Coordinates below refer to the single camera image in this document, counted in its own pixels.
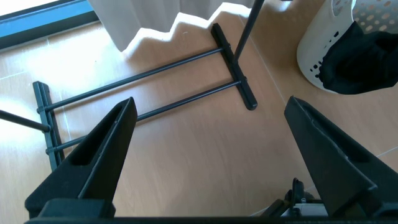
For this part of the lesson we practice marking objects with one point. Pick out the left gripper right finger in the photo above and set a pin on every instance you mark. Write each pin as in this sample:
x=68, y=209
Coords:
x=335, y=168

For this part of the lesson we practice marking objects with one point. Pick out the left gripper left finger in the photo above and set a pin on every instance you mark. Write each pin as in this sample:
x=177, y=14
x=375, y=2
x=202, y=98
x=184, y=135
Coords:
x=102, y=161

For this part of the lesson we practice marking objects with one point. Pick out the white laundry basket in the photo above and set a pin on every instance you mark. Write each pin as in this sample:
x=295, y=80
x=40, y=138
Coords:
x=314, y=53

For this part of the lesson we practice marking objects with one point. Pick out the black clothes rack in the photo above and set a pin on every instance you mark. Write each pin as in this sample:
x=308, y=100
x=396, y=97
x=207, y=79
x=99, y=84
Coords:
x=237, y=74

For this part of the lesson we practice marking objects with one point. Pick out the beige curtain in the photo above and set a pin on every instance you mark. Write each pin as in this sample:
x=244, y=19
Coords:
x=140, y=15

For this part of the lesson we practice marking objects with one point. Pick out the window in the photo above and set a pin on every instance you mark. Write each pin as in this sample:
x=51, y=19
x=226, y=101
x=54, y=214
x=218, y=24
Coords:
x=40, y=23

